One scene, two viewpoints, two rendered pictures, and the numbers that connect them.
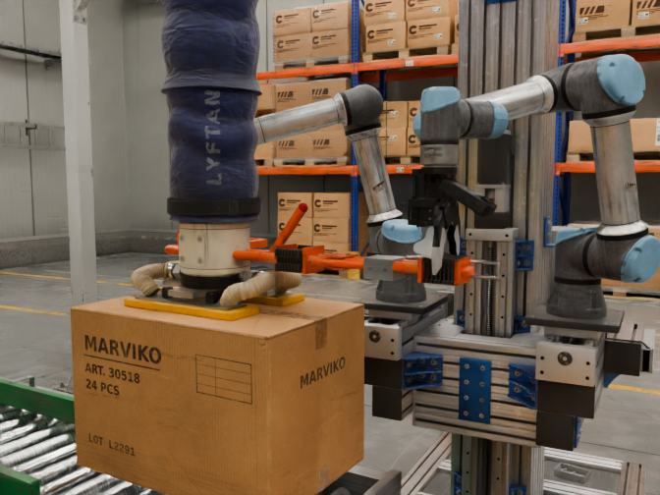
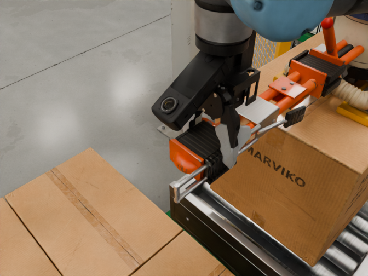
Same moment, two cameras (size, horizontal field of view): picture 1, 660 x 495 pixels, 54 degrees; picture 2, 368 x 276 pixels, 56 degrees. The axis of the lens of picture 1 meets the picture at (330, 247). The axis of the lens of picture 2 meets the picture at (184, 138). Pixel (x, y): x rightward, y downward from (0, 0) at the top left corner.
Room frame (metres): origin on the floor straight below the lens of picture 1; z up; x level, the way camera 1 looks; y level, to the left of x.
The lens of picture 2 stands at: (1.36, -0.64, 1.62)
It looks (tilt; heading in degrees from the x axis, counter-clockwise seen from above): 42 degrees down; 105
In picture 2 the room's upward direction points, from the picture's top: straight up
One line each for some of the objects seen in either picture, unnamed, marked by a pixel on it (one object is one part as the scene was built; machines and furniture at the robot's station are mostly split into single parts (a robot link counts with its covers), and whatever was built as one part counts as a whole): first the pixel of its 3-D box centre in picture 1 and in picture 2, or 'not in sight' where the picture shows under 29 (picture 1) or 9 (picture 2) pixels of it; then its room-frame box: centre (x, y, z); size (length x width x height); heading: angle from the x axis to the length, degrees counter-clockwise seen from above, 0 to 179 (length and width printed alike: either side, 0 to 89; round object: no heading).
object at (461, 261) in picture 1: (444, 269); (202, 148); (1.28, -0.23, 1.21); 0.08 x 0.07 x 0.05; 59
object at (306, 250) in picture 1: (299, 258); (315, 72); (1.47, 0.07, 1.21); 0.10 x 0.08 x 0.06; 149
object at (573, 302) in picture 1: (577, 295); not in sight; (1.70, -0.65, 1.09); 0.15 x 0.15 x 0.10
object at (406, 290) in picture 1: (401, 282); not in sight; (1.93, -0.21, 1.09); 0.15 x 0.15 x 0.10
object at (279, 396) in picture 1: (220, 384); (322, 132); (1.58, 0.27, 0.89); 0.60 x 0.40 x 0.40; 59
